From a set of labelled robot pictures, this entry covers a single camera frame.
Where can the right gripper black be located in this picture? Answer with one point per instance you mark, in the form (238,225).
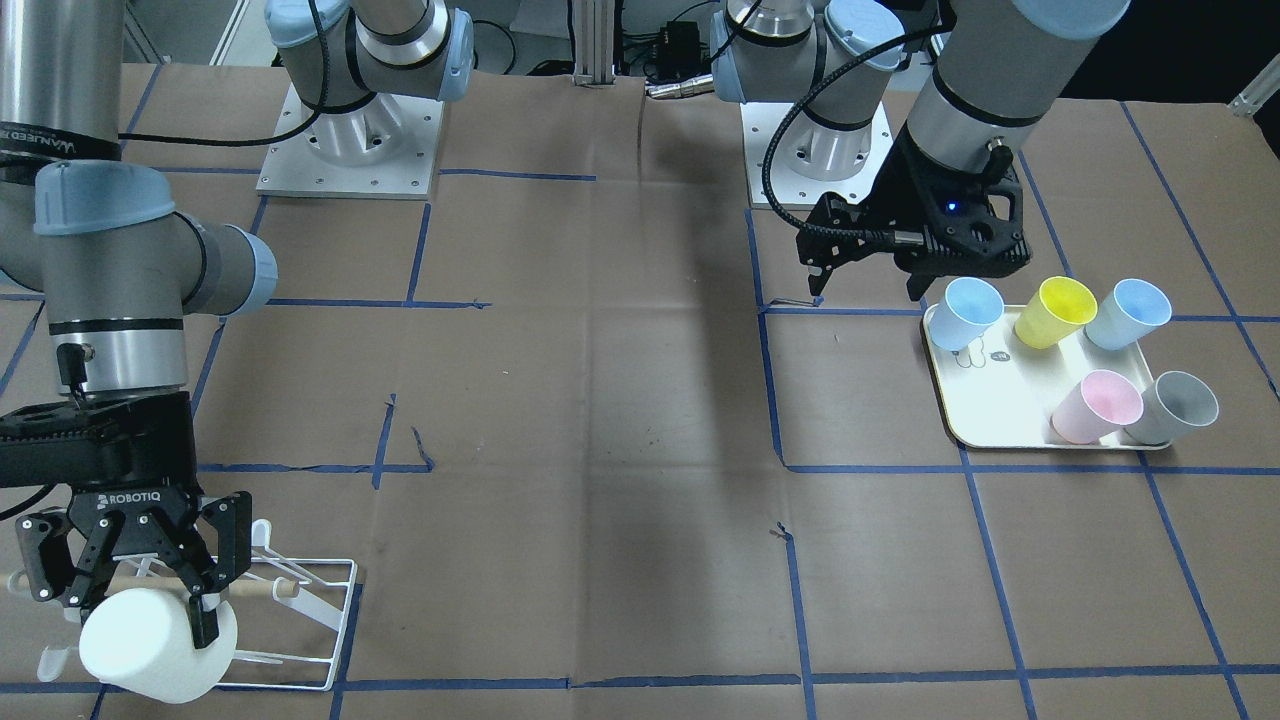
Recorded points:
(128,500)

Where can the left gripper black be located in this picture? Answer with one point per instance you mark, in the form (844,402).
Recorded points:
(897,197)

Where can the white ikea cup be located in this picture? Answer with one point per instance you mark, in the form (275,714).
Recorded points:
(140,639)

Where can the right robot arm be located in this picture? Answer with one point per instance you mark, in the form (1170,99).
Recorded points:
(120,269)

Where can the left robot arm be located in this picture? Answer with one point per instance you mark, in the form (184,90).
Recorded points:
(990,74)

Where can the light blue cup far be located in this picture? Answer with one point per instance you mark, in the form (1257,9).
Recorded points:
(969,306)

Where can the light blue cup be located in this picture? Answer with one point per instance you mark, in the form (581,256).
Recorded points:
(969,306)
(1133,309)

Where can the yellow cup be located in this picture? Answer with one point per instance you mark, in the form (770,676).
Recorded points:
(1060,306)

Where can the light blue cup near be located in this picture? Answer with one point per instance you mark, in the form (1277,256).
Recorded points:
(1133,309)

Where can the pink cup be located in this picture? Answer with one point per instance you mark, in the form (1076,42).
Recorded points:
(1101,403)

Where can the grey cup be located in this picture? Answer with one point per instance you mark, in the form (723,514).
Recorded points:
(1175,404)

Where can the cream plastic tray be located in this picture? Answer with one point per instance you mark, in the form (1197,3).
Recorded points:
(999,393)

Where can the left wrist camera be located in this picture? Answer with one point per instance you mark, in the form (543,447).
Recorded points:
(835,234)

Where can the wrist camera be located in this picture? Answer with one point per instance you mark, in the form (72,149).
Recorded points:
(61,443)
(835,234)

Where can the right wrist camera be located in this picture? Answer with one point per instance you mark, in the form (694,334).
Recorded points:
(61,443)

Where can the white wire cup rack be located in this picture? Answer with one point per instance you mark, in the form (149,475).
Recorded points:
(293,616)

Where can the aluminium frame post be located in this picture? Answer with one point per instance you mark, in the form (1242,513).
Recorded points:
(595,39)

